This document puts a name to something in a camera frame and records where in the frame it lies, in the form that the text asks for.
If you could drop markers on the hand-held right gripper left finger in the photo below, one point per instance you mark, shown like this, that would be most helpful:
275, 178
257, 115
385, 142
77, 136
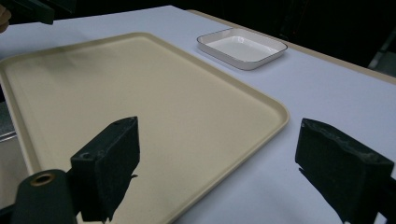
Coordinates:
106, 168

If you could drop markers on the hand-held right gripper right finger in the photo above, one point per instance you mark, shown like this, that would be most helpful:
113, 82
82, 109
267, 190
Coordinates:
339, 165

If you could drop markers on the beige plastic tray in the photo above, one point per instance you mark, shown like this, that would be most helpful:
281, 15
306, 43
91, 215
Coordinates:
162, 102

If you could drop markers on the metal stand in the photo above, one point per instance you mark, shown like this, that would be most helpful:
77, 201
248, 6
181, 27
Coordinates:
381, 54

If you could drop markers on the white rectangular dish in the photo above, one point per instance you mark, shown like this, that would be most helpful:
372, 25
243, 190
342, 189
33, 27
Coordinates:
241, 48

